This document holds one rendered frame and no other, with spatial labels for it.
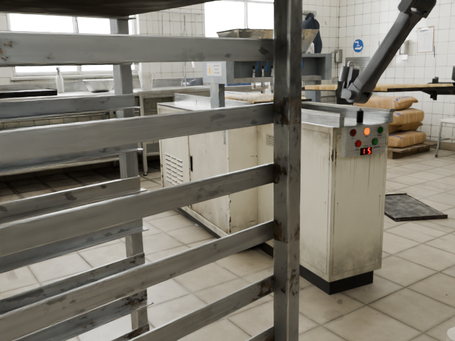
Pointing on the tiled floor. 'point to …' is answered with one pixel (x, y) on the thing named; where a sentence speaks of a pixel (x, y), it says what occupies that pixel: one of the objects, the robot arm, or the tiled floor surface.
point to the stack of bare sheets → (409, 208)
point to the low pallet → (409, 150)
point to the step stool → (441, 130)
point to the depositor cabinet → (245, 214)
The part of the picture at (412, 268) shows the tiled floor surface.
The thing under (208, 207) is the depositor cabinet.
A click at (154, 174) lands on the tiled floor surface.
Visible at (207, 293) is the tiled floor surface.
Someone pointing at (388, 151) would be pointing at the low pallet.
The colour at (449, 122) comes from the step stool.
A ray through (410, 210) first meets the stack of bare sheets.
